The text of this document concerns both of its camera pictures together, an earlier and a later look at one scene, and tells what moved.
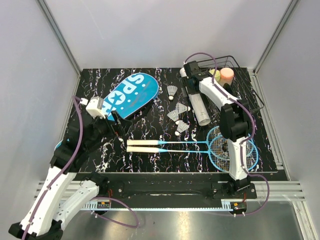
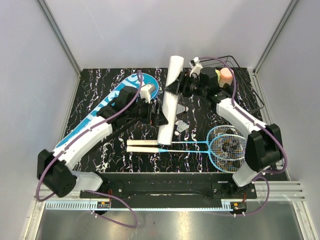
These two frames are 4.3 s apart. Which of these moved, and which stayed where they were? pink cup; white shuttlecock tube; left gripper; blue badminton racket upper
Moved: left gripper; white shuttlecock tube
Stayed: blue badminton racket upper; pink cup
